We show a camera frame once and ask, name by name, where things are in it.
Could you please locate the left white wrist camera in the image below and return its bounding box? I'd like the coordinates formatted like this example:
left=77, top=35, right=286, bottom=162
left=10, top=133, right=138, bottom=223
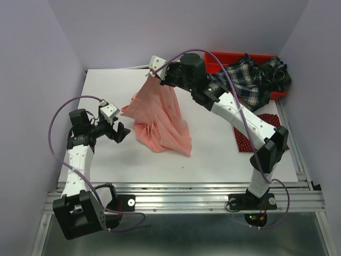
left=99, top=103, right=120, bottom=125

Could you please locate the red polka dot skirt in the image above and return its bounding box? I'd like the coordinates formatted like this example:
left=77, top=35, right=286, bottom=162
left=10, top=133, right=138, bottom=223
left=233, top=111, right=281, bottom=153

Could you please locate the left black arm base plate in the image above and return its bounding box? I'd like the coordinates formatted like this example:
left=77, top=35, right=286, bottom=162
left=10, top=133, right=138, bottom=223
left=94, top=183, right=136, bottom=229

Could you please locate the red plastic bin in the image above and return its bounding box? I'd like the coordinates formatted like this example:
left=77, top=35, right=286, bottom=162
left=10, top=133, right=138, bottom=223
left=204, top=51, right=288, bottom=101

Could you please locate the pink pleated skirt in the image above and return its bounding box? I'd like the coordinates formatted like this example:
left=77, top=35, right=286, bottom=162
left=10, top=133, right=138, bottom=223
left=121, top=76, right=192, bottom=157

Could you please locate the aluminium frame rail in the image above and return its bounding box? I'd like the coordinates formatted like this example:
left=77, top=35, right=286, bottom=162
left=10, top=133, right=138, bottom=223
left=31, top=106, right=328, bottom=256

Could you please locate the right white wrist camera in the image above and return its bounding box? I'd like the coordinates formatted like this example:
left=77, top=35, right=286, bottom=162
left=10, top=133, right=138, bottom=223
left=149, top=55, right=167, bottom=79

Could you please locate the plaid navy skirt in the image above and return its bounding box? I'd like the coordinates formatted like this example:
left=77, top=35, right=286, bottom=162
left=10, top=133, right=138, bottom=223
left=224, top=53, right=291, bottom=112

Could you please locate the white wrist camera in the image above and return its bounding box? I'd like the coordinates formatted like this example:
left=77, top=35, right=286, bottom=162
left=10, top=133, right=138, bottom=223
left=149, top=55, right=167, bottom=79
left=99, top=103, right=120, bottom=125

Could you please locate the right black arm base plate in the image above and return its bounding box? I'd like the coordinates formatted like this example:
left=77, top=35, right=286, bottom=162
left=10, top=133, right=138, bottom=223
left=225, top=193, right=278, bottom=229

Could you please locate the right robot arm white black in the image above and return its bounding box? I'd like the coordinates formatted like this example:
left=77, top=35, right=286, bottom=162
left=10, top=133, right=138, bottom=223
left=151, top=53, right=289, bottom=208

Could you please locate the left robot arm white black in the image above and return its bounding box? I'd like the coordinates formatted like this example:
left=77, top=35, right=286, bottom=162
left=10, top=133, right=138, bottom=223
left=53, top=103, right=130, bottom=240

